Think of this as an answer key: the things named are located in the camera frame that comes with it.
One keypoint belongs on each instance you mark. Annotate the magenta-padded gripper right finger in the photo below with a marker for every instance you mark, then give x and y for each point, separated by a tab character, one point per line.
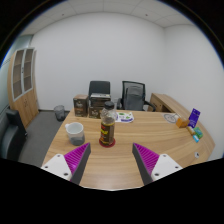
165	165

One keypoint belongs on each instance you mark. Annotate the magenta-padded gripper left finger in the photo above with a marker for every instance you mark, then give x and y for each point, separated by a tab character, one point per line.
58	165

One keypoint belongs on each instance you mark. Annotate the clear black-capped drink bottle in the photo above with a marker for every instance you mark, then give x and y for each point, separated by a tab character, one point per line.
107	128

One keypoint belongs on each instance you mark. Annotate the small white round gadget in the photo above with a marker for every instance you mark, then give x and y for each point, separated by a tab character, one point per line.
197	154

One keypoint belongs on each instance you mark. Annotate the white mug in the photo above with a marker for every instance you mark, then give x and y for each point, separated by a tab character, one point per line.
75	133

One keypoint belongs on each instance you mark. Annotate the small blue box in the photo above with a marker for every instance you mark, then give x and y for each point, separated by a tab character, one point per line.
196	138

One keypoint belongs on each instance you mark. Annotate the small yellow box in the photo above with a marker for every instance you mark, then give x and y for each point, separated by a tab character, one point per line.
191	130

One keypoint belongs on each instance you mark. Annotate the orange box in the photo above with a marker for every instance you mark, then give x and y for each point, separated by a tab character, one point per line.
182	122

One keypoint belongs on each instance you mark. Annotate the green flat box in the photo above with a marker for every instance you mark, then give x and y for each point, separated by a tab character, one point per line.
199	132

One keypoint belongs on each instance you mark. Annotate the round grey disc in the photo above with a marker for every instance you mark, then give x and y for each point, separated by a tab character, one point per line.
170	117

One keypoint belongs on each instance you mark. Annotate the flat round red coaster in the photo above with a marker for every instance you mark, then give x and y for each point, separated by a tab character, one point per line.
101	143

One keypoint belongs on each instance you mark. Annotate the grey waste bin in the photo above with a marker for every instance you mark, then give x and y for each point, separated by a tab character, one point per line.
59	113

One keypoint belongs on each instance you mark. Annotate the black leather sofa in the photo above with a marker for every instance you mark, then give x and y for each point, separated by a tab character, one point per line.
10	140

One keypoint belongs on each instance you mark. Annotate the purple standing card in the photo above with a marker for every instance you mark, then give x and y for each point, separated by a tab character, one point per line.
194	117

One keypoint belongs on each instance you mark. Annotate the white green printed leaflet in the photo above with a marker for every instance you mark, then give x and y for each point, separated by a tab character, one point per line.
125	117

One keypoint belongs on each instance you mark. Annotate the wooden side desk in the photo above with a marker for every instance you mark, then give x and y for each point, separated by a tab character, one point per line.
163	101

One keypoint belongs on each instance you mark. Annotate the tall brown carton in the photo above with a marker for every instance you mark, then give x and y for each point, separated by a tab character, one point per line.
81	105

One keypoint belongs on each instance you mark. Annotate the grey mesh office chair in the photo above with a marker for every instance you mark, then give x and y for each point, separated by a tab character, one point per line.
134	96

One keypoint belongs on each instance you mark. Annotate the wide brown carton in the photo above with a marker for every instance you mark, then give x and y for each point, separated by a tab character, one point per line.
100	99

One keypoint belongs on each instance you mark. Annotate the wooden shelf cabinet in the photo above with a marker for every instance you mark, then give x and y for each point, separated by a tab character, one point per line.
21	90

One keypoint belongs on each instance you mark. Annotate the black padded office chair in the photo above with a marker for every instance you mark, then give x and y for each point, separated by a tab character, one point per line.
99	87

